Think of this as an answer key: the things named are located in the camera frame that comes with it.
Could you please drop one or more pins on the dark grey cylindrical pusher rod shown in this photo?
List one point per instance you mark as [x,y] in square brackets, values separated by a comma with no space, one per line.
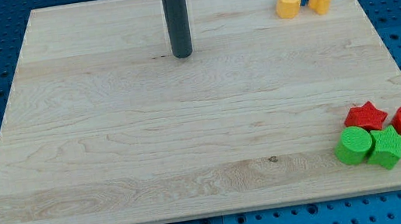
[176,15]

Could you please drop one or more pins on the yellow hexagon block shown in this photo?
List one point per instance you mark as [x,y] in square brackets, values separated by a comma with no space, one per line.
[288,9]

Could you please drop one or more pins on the light wooden board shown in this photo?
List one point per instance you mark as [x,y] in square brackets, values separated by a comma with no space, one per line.
[103,125]

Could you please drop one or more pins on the red star block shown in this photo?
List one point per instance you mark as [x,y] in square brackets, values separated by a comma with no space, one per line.
[366,116]

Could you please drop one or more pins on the green cylinder block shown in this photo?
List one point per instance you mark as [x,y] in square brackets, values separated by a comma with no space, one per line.
[353,145]

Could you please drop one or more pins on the green star block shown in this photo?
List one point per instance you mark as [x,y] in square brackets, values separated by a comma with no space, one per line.
[386,150]

